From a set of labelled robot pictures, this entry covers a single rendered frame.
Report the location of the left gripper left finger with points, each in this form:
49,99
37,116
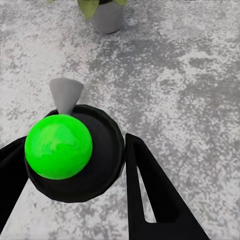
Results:
13,177

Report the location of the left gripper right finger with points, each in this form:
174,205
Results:
174,220

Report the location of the insectifuge atomizer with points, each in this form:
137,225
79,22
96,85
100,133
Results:
76,152

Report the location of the pot plant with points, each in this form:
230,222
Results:
107,16

